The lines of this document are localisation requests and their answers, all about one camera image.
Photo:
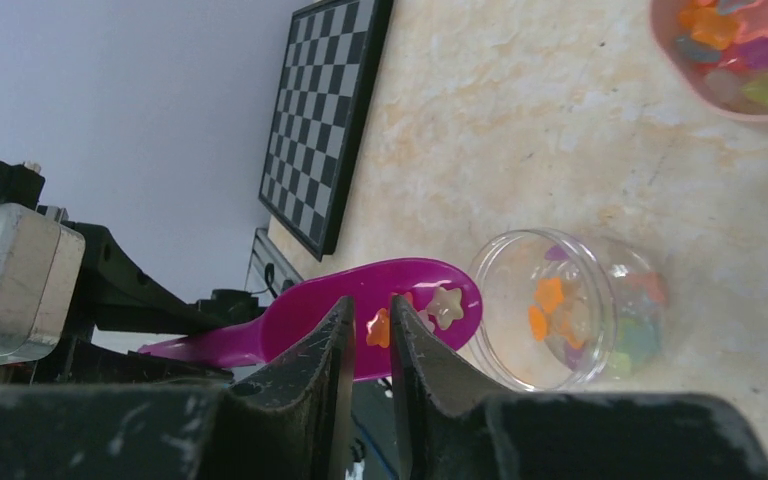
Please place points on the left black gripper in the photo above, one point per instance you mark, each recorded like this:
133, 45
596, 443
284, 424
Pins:
112, 293

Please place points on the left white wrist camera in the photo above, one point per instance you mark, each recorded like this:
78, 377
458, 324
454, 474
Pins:
40, 261

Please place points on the tray of orange pink candies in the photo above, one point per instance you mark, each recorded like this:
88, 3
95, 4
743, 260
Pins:
720, 50

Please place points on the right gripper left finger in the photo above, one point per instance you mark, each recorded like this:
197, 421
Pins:
288, 420

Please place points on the clear plastic cup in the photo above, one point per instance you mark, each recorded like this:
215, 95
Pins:
561, 311

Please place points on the black white checkerboard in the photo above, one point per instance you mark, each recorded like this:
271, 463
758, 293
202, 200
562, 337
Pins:
328, 74

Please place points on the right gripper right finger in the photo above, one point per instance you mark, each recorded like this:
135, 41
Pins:
454, 422

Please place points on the purple plastic scoop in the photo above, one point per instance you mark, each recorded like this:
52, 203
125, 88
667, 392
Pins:
448, 302

